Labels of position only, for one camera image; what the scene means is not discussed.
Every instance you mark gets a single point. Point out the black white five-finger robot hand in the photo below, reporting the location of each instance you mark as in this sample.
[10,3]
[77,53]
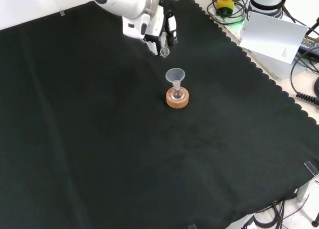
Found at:
[133,27]

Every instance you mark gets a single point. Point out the clear round-bottom flask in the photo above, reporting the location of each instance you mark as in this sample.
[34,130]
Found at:
[177,93]

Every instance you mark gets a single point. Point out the grey metal bench leg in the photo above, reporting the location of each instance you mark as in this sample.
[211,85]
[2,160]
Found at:
[307,189]

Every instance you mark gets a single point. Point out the pale white board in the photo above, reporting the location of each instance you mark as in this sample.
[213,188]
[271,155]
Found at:
[271,37]

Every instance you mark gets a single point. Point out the yellow stop button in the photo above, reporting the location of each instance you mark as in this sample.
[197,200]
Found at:
[225,3]

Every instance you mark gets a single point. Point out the clear tape strip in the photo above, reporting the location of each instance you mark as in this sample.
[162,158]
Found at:
[312,168]
[192,226]
[62,13]

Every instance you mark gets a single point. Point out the clear glass graduated cylinder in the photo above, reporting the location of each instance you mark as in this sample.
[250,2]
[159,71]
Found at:
[165,52]

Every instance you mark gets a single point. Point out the clear plastic funnel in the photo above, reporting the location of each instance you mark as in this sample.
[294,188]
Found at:
[175,75]

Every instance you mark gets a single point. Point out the black power adapter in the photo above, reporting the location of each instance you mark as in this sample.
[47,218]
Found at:
[310,45]

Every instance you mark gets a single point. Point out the black scalloped bench cloth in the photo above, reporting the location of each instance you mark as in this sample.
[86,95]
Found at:
[99,129]

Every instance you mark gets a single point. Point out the black tripod leg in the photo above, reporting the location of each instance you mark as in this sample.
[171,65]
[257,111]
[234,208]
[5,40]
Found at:
[313,27]

